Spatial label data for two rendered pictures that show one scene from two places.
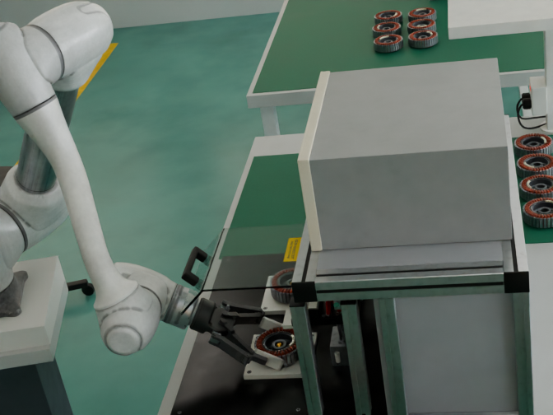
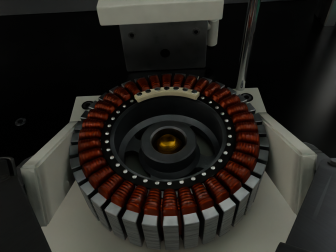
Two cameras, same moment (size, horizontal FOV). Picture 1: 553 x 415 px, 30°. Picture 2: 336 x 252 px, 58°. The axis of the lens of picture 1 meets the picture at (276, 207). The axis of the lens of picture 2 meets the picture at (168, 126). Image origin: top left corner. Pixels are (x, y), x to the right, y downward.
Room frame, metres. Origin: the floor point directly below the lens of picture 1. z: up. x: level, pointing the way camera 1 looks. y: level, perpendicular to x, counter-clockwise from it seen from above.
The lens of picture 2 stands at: (1.91, 0.16, 0.94)
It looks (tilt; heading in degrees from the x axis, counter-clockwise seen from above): 47 degrees down; 258
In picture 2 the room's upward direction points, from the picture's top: 3 degrees counter-clockwise
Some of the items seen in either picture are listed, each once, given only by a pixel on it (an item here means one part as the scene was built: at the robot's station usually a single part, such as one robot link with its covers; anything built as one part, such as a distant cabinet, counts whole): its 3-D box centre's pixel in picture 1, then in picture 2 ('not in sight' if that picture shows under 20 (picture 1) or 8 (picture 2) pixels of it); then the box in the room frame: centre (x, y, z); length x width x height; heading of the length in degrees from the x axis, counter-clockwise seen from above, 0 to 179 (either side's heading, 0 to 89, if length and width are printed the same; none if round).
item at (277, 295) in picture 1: (293, 286); not in sight; (2.12, -0.01, 0.80); 0.11 x 0.11 x 0.04
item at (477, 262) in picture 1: (412, 198); not in sight; (1.93, -0.29, 1.09); 0.68 x 0.44 x 0.05; 167
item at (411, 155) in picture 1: (408, 149); not in sight; (1.92, -0.29, 1.22); 0.44 x 0.39 x 0.20; 167
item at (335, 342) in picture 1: (343, 345); (164, 30); (1.85, -0.09, 0.80); 0.08 x 0.05 x 0.06; 167
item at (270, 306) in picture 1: (294, 294); not in sight; (2.12, -0.01, 0.78); 0.15 x 0.15 x 0.01; 77
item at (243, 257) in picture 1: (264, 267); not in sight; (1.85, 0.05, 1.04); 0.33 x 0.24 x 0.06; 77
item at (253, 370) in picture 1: (281, 355); (169, 171); (1.89, 0.05, 0.78); 0.15 x 0.15 x 0.01; 77
